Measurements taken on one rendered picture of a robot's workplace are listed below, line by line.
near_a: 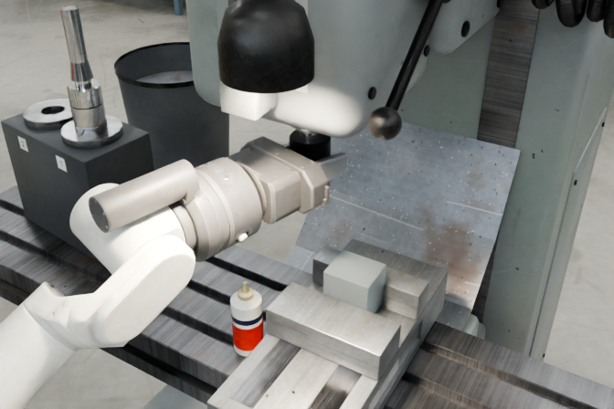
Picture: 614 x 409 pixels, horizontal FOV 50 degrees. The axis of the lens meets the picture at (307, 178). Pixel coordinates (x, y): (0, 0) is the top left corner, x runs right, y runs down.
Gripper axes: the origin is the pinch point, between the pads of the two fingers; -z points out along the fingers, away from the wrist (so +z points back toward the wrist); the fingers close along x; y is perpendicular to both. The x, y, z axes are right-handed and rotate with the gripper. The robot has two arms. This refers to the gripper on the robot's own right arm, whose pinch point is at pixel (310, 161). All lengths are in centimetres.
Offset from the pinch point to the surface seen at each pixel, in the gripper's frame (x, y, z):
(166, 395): 11.3, 35.2, 16.5
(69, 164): 36.3, 10.1, 13.1
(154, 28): 387, 122, -212
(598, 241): 26, 123, -191
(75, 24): 38.2, -9.0, 7.5
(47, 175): 43.5, 14.6, 14.1
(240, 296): 4.0, 17.8, 8.2
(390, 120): -15.2, -12.2, 5.2
